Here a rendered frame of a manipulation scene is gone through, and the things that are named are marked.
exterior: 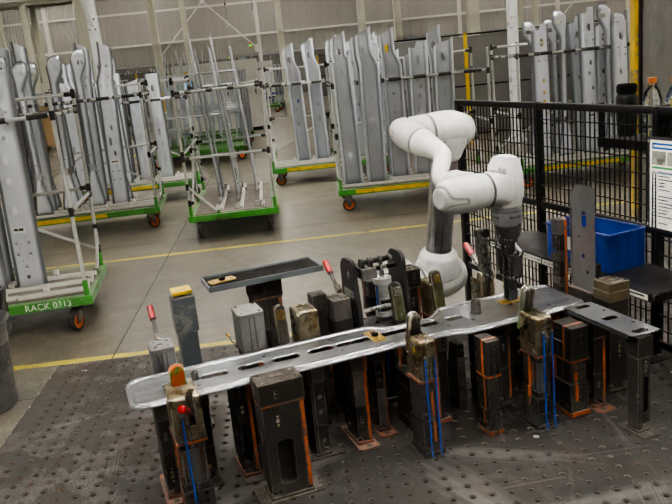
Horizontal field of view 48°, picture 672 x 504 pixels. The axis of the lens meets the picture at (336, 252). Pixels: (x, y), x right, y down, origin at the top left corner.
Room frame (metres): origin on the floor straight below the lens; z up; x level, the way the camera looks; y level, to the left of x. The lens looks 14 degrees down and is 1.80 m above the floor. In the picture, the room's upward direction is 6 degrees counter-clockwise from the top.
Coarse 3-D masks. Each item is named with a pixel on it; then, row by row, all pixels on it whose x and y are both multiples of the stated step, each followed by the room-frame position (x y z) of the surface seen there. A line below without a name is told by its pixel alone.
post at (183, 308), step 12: (180, 300) 2.17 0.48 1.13; (192, 300) 2.18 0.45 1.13; (180, 312) 2.17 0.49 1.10; (192, 312) 2.18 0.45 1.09; (180, 324) 2.17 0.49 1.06; (192, 324) 2.18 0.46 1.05; (180, 336) 2.17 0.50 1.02; (192, 336) 2.18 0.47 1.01; (180, 348) 2.19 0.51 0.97; (192, 348) 2.18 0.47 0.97; (192, 360) 2.18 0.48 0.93
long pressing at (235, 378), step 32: (544, 288) 2.33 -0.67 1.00; (480, 320) 2.10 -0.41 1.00; (512, 320) 2.08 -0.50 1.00; (256, 352) 2.02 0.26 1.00; (288, 352) 2.00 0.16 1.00; (320, 352) 1.97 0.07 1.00; (352, 352) 1.95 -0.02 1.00; (128, 384) 1.89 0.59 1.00; (160, 384) 1.86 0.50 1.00; (224, 384) 1.82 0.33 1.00
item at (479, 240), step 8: (480, 232) 2.35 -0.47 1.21; (488, 232) 2.33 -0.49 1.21; (480, 240) 2.36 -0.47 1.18; (480, 248) 2.34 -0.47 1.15; (488, 248) 2.35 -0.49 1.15; (480, 256) 2.34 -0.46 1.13; (488, 256) 2.34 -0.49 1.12; (480, 264) 2.34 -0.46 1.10; (488, 264) 2.34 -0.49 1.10; (488, 272) 2.35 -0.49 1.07
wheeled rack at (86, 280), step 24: (48, 96) 5.37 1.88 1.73; (72, 96) 6.28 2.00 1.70; (0, 120) 5.59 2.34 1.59; (48, 192) 6.21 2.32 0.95; (72, 216) 5.37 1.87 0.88; (72, 240) 6.22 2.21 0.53; (96, 240) 6.19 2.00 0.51; (96, 264) 6.03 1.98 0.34; (24, 288) 5.62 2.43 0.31; (48, 288) 5.49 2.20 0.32; (72, 288) 5.45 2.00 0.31; (96, 288) 5.62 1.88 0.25; (24, 312) 5.28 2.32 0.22; (72, 312) 5.36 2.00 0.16
